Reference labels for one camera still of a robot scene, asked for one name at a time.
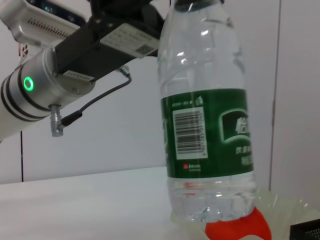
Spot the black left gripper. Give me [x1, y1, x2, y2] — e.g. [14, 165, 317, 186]
[52, 0, 165, 81]

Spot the clear water bottle green label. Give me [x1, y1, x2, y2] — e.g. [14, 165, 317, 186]
[157, 0, 257, 223]

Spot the red-orange fruit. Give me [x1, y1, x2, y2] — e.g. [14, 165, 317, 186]
[204, 207, 273, 240]

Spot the translucent green wavy fruit bowl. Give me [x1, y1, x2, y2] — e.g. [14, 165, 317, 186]
[171, 187, 320, 240]

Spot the black mesh pen holder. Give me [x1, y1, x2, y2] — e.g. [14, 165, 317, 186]
[289, 219, 320, 240]

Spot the silver connector plug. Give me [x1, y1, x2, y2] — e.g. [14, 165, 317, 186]
[49, 103, 63, 138]

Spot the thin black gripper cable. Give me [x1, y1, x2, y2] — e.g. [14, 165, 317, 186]
[59, 66, 133, 127]

